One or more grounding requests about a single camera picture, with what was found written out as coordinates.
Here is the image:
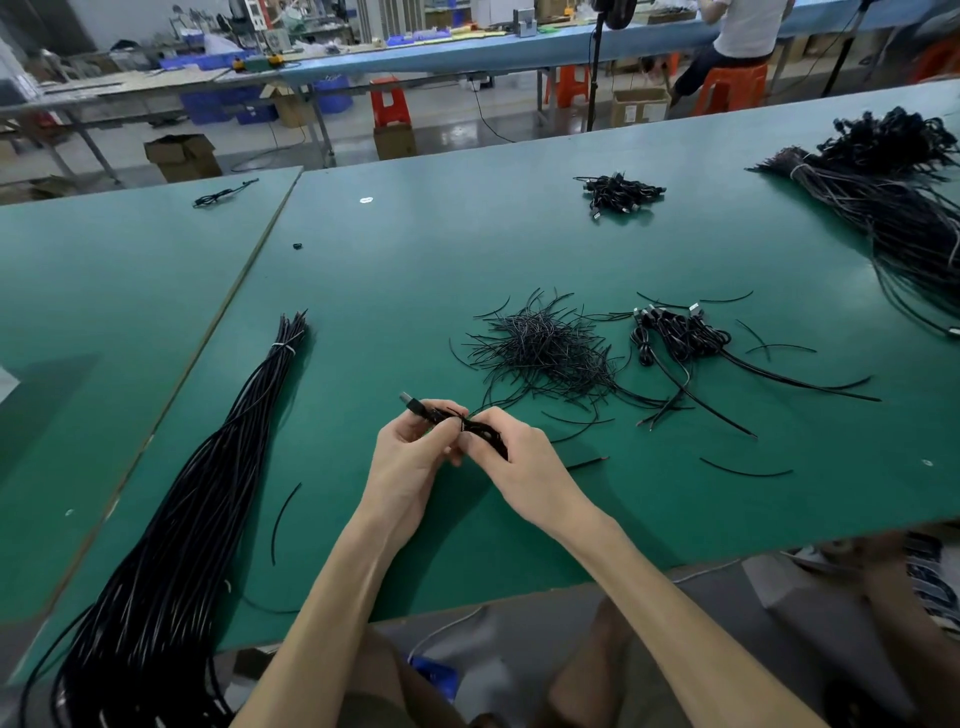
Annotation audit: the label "person's left hand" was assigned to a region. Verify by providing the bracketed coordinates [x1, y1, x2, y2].
[357, 400, 470, 554]

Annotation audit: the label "person's right hand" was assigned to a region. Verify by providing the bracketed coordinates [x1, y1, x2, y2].
[457, 408, 609, 551]

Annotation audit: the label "pile of black wire ties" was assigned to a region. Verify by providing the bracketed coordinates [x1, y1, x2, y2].
[450, 289, 669, 444]

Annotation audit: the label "long black cable bundle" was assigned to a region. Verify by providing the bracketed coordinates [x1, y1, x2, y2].
[18, 312, 311, 728]

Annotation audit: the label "small pile of knotted cables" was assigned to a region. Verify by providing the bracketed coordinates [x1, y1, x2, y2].
[574, 172, 668, 221]

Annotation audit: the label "small cable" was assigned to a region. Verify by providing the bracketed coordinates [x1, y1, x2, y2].
[192, 178, 260, 210]

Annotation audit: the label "large heap of black cables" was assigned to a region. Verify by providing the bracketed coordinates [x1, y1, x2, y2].
[750, 106, 960, 339]

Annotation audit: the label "person's right forearm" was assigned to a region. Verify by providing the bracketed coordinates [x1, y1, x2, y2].
[567, 513, 827, 728]

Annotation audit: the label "person's left forearm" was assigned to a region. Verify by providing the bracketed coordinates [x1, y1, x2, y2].
[232, 517, 407, 728]

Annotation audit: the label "person's brown shorts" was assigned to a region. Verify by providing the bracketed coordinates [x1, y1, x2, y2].
[337, 597, 707, 728]

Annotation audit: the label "person's right leg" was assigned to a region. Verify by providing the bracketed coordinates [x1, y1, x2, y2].
[840, 532, 960, 728]

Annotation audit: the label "blue plastic item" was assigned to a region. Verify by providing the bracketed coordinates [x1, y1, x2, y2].
[409, 655, 462, 702]

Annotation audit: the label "small cardboard box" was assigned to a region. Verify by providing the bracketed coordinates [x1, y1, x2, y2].
[373, 123, 419, 161]

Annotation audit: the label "red plastic stool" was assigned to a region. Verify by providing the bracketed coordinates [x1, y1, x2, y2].
[370, 78, 413, 129]

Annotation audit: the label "open cardboard box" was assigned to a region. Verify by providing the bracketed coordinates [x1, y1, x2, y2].
[144, 133, 224, 185]

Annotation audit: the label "orange plastic stool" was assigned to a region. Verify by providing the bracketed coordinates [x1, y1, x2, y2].
[555, 64, 591, 110]
[691, 63, 770, 117]
[910, 37, 960, 84]

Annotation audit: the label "black fan on stand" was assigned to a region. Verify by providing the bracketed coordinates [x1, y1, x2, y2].
[582, 0, 639, 132]

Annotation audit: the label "long blue workbench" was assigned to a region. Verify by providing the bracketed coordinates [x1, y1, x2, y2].
[217, 0, 960, 77]

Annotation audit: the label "black tripod stand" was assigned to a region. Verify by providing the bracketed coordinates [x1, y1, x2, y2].
[822, 0, 879, 99]

